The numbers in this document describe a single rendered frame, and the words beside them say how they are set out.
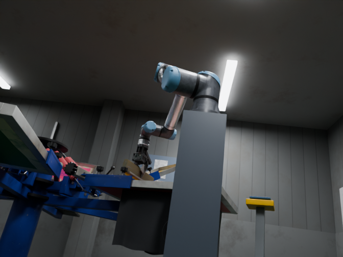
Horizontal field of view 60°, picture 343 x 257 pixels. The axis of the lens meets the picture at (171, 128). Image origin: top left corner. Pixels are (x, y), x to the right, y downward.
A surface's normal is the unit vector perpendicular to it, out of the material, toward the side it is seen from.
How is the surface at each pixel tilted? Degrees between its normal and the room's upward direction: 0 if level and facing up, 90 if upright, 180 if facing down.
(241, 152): 90
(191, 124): 90
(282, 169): 90
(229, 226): 90
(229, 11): 180
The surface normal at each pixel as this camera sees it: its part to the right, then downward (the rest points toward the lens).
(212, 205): -0.04, -0.41
